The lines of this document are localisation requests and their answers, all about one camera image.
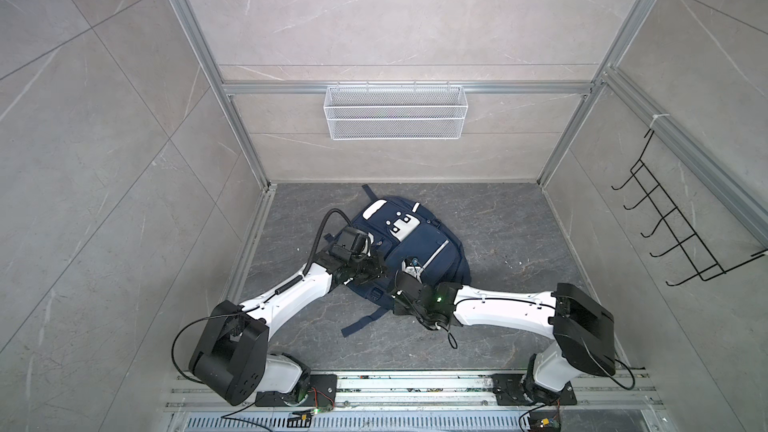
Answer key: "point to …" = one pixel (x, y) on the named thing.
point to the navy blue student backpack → (400, 229)
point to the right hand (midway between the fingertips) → (395, 296)
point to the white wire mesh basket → (395, 113)
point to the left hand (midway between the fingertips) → (390, 262)
